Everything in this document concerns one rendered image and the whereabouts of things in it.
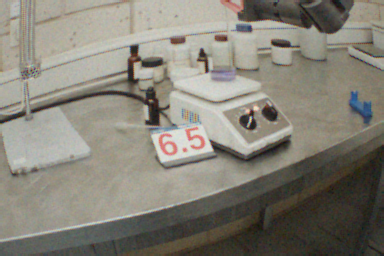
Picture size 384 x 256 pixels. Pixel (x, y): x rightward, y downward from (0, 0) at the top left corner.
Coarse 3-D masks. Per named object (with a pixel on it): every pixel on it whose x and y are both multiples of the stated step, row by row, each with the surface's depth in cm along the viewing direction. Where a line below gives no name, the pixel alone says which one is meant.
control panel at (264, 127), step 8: (248, 104) 87; (256, 104) 88; (264, 104) 88; (272, 104) 89; (224, 112) 84; (232, 112) 84; (240, 112) 85; (256, 112) 86; (280, 112) 88; (232, 120) 83; (256, 120) 85; (264, 120) 85; (280, 120) 87; (240, 128) 82; (256, 128) 83; (264, 128) 84; (272, 128) 85; (280, 128) 85; (248, 136) 82; (256, 136) 82
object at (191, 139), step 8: (184, 128) 86; (192, 128) 86; (200, 128) 86; (160, 136) 84; (168, 136) 84; (176, 136) 85; (184, 136) 85; (192, 136) 85; (200, 136) 86; (160, 144) 83; (168, 144) 83; (176, 144) 84; (184, 144) 84; (192, 144) 85; (200, 144) 85; (208, 144) 85; (160, 152) 82; (168, 152) 83; (176, 152) 83; (184, 152) 83
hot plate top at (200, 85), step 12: (180, 84) 91; (192, 84) 91; (204, 84) 90; (216, 84) 90; (228, 84) 90; (240, 84) 90; (252, 84) 90; (204, 96) 86; (216, 96) 84; (228, 96) 85
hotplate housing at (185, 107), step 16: (176, 96) 92; (192, 96) 90; (240, 96) 89; (256, 96) 90; (176, 112) 92; (192, 112) 89; (208, 112) 85; (208, 128) 86; (224, 128) 83; (288, 128) 87; (224, 144) 84; (240, 144) 81; (256, 144) 81; (272, 144) 85
